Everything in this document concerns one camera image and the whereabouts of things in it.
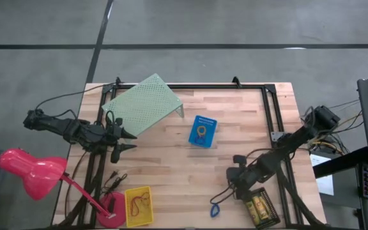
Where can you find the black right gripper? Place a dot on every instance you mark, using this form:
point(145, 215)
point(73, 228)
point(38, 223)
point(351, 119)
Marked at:
point(251, 172)

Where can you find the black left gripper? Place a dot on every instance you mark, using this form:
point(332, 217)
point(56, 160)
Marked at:
point(112, 139)

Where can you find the yellow snack bag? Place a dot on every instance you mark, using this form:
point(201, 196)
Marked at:
point(257, 206)

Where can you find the black plastic basket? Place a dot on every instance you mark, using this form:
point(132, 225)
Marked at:
point(273, 211)

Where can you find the blue plastic basket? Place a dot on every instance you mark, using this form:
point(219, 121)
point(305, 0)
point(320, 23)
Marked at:
point(211, 134)

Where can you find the red rubber band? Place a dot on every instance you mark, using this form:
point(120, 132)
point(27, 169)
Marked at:
point(147, 195)
point(133, 207)

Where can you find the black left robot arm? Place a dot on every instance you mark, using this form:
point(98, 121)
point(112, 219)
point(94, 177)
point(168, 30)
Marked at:
point(75, 131)

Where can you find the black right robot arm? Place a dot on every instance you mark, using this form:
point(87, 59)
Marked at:
point(286, 147)

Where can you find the pink desk lamp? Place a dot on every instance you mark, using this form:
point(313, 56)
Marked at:
point(34, 172)

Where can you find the black desk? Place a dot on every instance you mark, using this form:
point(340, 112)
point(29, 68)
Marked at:
point(340, 163)

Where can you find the green perforated metal shelf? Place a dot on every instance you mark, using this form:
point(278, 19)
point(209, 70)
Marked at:
point(142, 105)

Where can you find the yellow plastic basket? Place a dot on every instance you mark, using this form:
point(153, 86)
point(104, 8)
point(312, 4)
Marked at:
point(129, 207)

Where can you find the white paper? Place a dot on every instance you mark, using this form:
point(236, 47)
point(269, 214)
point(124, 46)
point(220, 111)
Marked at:
point(326, 187)

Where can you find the grey metal bracket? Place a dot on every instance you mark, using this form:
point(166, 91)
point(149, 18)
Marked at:
point(276, 136)

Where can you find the black aluminium table frame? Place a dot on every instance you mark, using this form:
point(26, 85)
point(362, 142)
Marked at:
point(203, 86)

